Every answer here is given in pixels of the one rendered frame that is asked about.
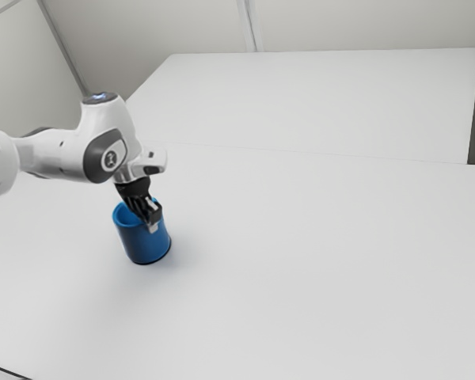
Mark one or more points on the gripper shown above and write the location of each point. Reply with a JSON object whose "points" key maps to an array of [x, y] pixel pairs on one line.
{"points": [[134, 188]]}

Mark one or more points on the blue mug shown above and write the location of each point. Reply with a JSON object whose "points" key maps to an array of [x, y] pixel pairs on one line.
{"points": [[147, 244]]}

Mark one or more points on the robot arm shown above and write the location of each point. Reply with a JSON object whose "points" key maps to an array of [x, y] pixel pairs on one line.
{"points": [[51, 150]]}

